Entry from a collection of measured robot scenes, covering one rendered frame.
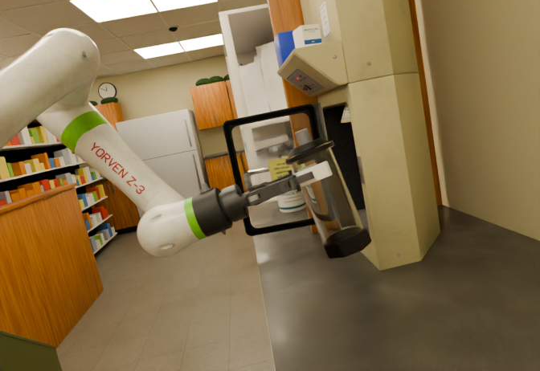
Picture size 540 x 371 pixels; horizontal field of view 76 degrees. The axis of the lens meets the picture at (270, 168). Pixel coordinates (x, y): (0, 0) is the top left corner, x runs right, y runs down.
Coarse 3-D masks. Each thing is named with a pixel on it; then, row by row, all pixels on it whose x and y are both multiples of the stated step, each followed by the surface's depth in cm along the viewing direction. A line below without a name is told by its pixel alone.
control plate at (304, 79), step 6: (294, 72) 95; (300, 72) 91; (288, 78) 105; (294, 78) 101; (300, 78) 97; (306, 78) 92; (300, 84) 104; (306, 84) 99; (318, 84) 91; (312, 90) 101; (318, 90) 96
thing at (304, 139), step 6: (300, 132) 72; (306, 132) 72; (300, 138) 72; (306, 138) 72; (318, 138) 71; (324, 138) 72; (300, 144) 73; (306, 144) 70; (312, 144) 70; (318, 144) 70; (294, 150) 71; (300, 150) 70; (306, 150) 69; (288, 156) 73
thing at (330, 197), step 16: (304, 160) 70; (320, 160) 69; (336, 160) 72; (336, 176) 70; (304, 192) 72; (320, 192) 70; (336, 192) 69; (320, 208) 70; (336, 208) 69; (352, 208) 71; (320, 224) 71; (336, 224) 69; (352, 224) 70; (336, 240) 70
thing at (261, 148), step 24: (264, 120) 113; (288, 120) 113; (240, 144) 114; (264, 144) 114; (288, 144) 114; (240, 168) 115; (264, 168) 115; (288, 168) 115; (288, 192) 116; (264, 216) 118; (288, 216) 117; (312, 216) 117
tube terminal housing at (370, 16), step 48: (336, 0) 79; (384, 0) 81; (384, 48) 81; (336, 96) 93; (384, 96) 82; (384, 144) 84; (384, 192) 85; (432, 192) 100; (384, 240) 87; (432, 240) 97
